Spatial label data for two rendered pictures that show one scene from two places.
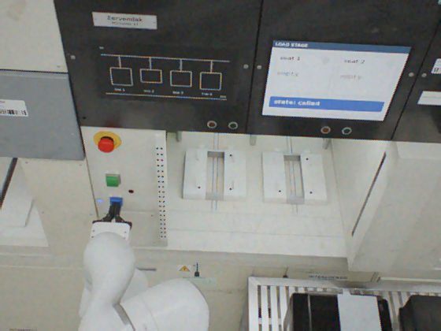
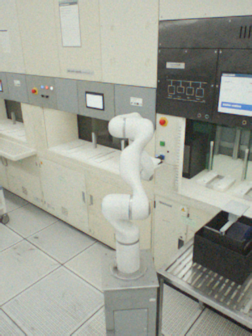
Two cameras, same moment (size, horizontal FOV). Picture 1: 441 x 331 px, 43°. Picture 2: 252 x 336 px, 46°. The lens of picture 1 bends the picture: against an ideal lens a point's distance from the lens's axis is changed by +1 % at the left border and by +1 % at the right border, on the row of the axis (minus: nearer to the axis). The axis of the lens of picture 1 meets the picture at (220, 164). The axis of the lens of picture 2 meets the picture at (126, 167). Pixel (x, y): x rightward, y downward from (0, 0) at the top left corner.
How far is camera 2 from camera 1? 1.20 m
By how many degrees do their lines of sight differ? 43
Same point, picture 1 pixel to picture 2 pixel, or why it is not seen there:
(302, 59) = (232, 82)
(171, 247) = (179, 193)
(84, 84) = (160, 92)
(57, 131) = (148, 113)
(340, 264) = not seen: outside the picture
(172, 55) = (188, 80)
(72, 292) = not seen: hidden behind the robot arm
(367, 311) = (241, 207)
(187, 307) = (144, 121)
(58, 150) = not seen: hidden behind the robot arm
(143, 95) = (177, 98)
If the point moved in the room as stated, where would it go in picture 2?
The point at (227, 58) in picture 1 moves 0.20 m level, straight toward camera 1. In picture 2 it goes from (206, 81) to (186, 85)
